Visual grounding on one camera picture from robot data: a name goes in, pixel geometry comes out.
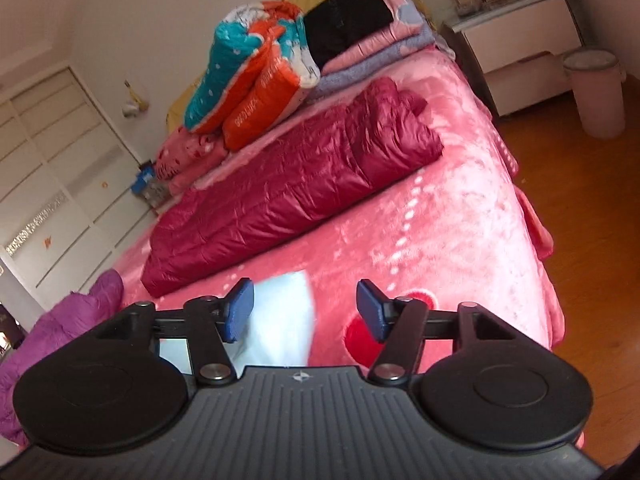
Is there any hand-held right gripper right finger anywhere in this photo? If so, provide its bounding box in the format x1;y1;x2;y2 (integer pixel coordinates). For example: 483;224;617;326
356;280;508;387

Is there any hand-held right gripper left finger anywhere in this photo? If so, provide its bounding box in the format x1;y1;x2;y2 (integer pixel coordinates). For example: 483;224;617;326
92;278;255;387

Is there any light blue down jacket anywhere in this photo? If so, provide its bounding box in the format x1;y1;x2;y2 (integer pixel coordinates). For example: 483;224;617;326
157;270;316;376

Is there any teal orange folded quilt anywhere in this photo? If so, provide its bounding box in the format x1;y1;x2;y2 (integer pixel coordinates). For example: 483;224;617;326
184;1;322;151

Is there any white nightstand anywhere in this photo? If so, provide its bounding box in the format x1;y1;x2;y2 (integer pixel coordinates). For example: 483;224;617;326
442;0;583;118

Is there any blue box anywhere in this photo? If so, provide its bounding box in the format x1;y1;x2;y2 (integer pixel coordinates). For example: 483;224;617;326
131;167;156;196

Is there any maroon down jacket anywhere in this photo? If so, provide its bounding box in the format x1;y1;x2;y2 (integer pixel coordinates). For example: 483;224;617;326
141;77;445;298

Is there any pink patterned folded quilt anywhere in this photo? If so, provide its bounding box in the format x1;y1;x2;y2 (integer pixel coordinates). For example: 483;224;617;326
155;127;231;196

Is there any lavender folded blanket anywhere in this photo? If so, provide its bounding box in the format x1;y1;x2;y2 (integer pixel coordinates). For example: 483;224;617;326
305;25;438;103

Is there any white wardrobe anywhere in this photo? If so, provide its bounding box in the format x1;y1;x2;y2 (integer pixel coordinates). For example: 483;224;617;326
0;65;161;311

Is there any hanging wall ornament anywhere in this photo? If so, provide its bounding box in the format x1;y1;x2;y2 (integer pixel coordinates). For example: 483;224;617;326
121;80;149;118

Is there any purple down jacket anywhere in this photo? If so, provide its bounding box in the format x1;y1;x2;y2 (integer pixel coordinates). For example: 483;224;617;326
0;268;125;448

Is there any black folded cloth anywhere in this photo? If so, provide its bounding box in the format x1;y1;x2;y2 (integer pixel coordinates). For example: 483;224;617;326
304;0;396;68

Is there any pink printed blanket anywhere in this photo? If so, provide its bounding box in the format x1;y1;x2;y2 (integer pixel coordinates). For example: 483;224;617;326
87;42;586;451

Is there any pink trash bin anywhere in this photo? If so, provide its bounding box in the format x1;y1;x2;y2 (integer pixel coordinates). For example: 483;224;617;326
562;47;628;140

